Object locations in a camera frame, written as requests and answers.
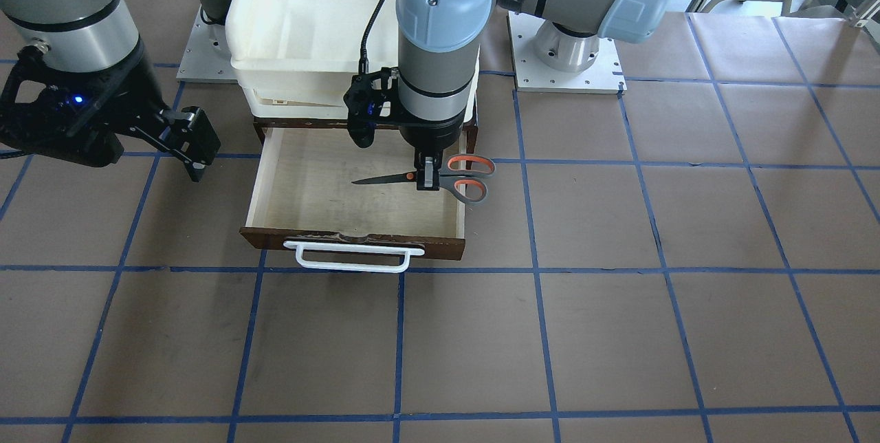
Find wooden drawer with white handle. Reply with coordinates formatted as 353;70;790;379
240;127;465;273

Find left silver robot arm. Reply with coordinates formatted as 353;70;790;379
344;0;670;196

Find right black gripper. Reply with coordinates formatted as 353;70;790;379
1;41;221;182

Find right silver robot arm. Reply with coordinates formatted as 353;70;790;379
1;0;221;182

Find orange grey handled scissors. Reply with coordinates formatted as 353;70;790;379
352;153;496;204

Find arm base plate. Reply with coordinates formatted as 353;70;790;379
177;8;237;85
508;12;628;94

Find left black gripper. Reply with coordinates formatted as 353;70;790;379
344;67;463;191

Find white plastic tray cabinet top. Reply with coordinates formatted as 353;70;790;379
225;0;481;124

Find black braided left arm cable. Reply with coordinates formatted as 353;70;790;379
360;0;406;79

